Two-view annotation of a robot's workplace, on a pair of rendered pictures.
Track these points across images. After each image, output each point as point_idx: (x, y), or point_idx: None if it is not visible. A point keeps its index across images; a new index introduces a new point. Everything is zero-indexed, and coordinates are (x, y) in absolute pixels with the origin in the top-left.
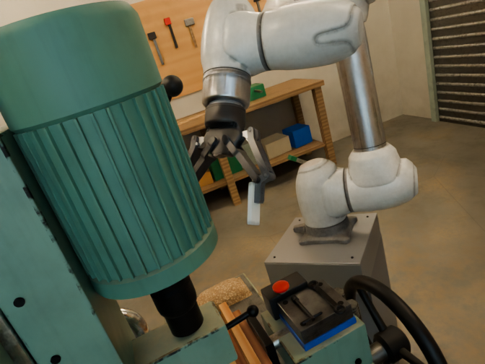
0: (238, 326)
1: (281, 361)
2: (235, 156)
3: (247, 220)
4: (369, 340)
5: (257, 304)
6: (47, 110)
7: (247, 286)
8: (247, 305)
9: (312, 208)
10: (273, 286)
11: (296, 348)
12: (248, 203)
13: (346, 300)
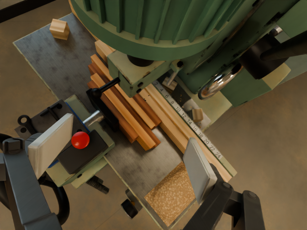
0: (126, 117)
1: (99, 122)
2: (48, 213)
3: (69, 115)
4: (58, 202)
5: (134, 183)
6: None
7: (153, 210)
8: (144, 181)
9: None
10: (87, 138)
11: (74, 106)
12: (57, 126)
13: (17, 133)
